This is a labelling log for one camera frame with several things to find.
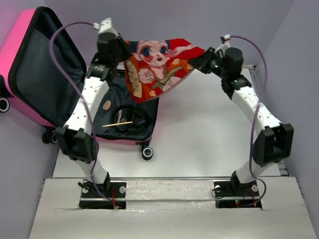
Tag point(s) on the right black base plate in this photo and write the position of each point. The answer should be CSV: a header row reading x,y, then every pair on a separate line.
x,y
227,197

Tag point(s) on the tan oval wooden piece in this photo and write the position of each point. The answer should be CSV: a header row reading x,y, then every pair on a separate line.
x,y
107,105

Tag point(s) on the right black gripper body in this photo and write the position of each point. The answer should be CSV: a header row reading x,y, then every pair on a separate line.
x,y
213,63

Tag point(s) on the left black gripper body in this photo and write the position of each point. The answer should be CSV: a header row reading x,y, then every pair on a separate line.
x,y
124,52

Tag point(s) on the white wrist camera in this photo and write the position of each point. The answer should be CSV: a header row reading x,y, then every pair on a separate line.
x,y
104,26
225,43

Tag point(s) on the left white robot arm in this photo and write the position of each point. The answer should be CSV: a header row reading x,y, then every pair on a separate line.
x,y
77,138

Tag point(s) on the red cartoon girl cloth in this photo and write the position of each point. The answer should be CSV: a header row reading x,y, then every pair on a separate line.
x,y
157,66

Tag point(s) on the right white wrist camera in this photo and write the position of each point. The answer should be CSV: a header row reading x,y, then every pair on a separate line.
x,y
225,43

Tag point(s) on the black headphones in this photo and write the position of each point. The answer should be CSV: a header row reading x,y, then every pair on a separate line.
x,y
139,118

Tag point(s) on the golden thin stick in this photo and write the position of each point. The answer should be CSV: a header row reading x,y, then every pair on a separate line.
x,y
117,124

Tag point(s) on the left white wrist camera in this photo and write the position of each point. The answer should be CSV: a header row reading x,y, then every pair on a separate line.
x,y
104,26

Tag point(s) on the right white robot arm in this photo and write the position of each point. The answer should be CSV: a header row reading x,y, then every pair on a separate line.
x,y
271,140

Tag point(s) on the pink hard-shell suitcase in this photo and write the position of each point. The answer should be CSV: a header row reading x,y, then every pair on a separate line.
x,y
30,82

